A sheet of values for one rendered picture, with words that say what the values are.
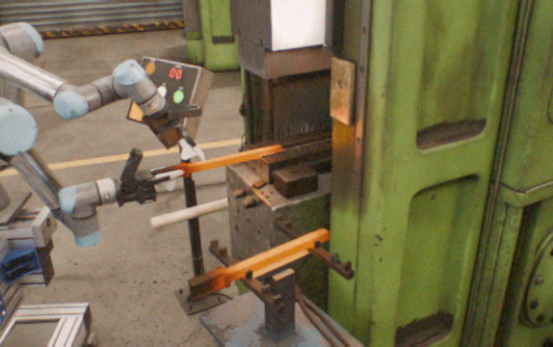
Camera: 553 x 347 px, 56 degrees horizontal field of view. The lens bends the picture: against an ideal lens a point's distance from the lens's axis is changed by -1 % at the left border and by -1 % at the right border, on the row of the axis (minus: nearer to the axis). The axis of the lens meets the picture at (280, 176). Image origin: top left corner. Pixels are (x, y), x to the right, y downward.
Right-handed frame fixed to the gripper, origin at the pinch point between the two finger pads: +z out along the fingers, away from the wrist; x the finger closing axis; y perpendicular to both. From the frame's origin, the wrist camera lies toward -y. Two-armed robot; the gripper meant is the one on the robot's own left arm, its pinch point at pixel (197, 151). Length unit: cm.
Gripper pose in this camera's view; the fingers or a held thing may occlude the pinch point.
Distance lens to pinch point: 165.4
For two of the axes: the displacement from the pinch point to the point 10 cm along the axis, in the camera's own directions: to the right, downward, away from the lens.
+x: 4.7, 3.8, -7.9
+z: 4.5, 6.7, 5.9
